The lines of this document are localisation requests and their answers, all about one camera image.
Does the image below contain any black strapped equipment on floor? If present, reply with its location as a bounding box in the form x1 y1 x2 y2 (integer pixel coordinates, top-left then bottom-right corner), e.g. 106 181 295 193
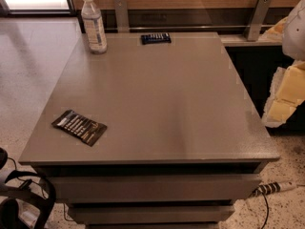
0 147 57 229

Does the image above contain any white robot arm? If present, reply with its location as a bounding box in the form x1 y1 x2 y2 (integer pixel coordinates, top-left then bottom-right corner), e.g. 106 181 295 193
262 0 305 128

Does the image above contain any white power strip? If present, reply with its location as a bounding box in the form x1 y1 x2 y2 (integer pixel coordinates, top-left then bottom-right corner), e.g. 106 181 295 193
251 181 297 197

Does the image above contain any horizontal metal rail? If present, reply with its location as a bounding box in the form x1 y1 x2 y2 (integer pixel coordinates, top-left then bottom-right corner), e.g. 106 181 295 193
129 24 275 31

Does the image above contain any right metal wall bracket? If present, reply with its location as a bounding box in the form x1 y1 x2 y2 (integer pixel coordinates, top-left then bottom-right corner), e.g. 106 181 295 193
244 0 272 42

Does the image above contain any black power cable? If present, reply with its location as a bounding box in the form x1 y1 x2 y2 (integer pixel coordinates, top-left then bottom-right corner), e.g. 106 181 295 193
259 191 271 229

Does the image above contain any black rxbar chocolate wrapper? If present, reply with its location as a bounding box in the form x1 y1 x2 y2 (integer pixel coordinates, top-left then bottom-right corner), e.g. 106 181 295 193
51 110 108 147

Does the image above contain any clear plastic water bottle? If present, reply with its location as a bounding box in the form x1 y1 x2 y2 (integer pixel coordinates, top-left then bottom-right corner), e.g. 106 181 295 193
81 0 107 53

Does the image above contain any blue snack bar wrapper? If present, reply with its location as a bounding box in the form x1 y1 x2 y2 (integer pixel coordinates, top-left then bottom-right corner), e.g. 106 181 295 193
140 33 172 45

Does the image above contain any metal wall bracket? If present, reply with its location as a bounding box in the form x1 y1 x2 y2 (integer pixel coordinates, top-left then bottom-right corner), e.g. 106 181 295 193
113 0 130 32
244 0 272 42

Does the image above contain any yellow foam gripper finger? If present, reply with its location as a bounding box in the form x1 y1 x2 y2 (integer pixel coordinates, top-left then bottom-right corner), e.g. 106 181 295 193
262 17 287 42
262 60 305 128

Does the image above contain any grey drawer cabinet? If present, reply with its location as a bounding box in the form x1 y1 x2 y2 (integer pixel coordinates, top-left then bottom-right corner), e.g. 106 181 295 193
20 32 278 229

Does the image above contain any left metal wall bracket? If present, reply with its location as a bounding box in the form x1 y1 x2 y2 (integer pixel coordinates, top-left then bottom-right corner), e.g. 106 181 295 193
113 0 130 32

